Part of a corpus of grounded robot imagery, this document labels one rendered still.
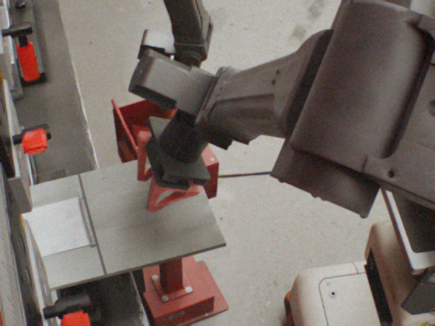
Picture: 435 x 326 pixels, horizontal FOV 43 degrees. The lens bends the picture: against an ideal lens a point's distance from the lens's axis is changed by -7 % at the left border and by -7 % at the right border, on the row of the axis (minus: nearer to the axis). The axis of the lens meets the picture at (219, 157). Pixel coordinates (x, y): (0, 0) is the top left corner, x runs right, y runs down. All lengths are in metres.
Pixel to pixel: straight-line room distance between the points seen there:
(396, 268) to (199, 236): 0.42
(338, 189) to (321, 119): 0.03
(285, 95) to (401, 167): 0.09
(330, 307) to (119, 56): 1.54
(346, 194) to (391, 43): 0.07
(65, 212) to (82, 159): 0.24
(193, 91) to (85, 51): 2.03
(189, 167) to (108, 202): 0.16
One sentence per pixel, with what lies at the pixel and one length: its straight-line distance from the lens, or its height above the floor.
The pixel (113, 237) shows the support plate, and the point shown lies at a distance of 0.82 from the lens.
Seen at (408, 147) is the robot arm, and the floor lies 1.52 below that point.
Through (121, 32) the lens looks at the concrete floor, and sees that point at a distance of 2.75.
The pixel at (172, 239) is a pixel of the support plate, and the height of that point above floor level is 1.00.
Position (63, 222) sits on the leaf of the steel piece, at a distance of 0.84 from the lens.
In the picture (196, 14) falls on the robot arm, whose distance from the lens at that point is 0.97.
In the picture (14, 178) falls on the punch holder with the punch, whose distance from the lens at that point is 0.58.
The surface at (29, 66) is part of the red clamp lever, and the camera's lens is 0.80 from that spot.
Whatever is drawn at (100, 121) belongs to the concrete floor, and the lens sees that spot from 2.34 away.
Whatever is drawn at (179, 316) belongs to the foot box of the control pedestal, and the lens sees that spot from 1.77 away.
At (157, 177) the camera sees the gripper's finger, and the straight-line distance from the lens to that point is 0.73.
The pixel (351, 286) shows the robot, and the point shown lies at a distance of 1.64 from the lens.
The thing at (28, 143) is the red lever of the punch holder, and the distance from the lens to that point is 0.52.
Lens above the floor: 1.69
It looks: 50 degrees down
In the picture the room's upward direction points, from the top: 4 degrees clockwise
